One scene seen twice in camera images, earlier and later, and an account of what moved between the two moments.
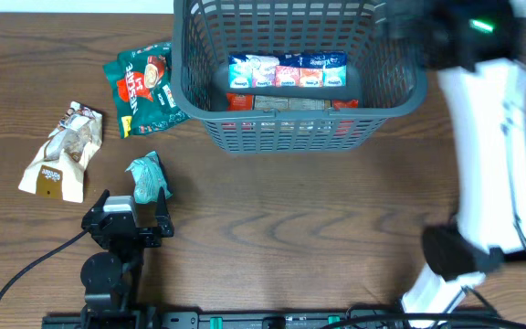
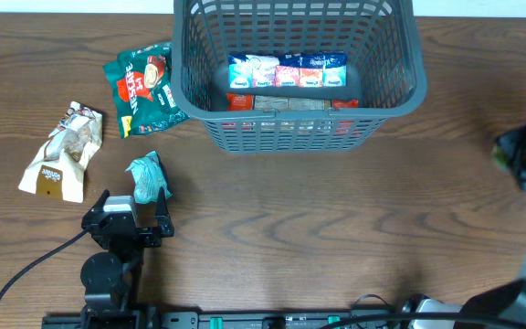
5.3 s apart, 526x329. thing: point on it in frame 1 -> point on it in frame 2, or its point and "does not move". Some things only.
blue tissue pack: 288,70 does not move
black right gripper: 409,23 -> 520,149
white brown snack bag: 58,170 does not move
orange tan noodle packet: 246,102 does not move
